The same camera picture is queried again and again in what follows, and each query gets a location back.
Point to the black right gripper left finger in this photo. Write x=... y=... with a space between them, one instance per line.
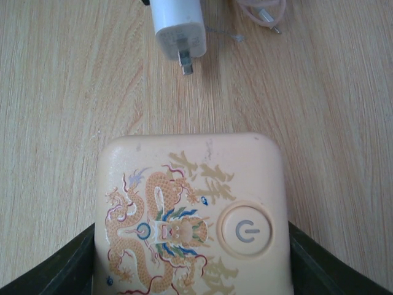
x=67 y=271

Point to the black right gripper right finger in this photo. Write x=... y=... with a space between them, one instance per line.
x=315 y=270

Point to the beige wooden-look adapter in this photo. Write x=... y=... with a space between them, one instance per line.
x=191 y=214

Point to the white small charger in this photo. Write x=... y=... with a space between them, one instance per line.
x=180 y=30

